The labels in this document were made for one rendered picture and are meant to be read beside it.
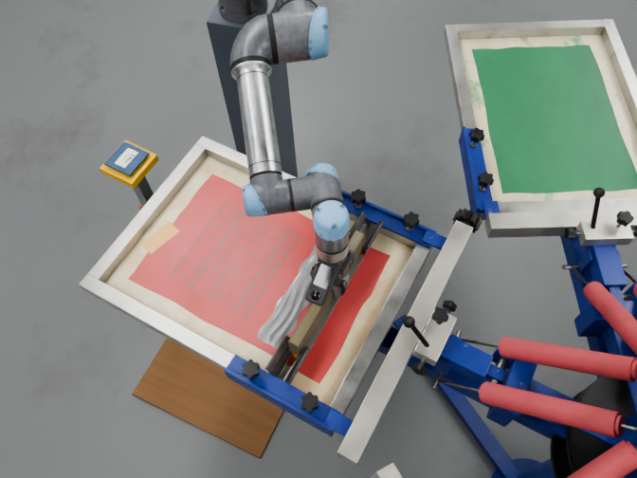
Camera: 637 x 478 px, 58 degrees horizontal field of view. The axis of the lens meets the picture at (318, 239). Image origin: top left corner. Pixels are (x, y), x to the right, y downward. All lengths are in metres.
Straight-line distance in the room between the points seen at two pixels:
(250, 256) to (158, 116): 1.84
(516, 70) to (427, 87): 1.30
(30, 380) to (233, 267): 1.39
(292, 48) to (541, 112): 0.93
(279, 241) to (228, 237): 0.15
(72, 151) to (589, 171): 2.51
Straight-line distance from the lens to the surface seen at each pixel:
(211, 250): 1.66
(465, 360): 1.44
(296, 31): 1.41
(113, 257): 1.69
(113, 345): 2.70
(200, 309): 1.59
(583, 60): 2.25
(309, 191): 1.27
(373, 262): 1.61
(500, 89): 2.07
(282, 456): 2.42
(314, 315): 1.43
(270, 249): 1.64
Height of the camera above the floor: 2.38
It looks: 60 degrees down
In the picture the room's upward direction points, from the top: 3 degrees counter-clockwise
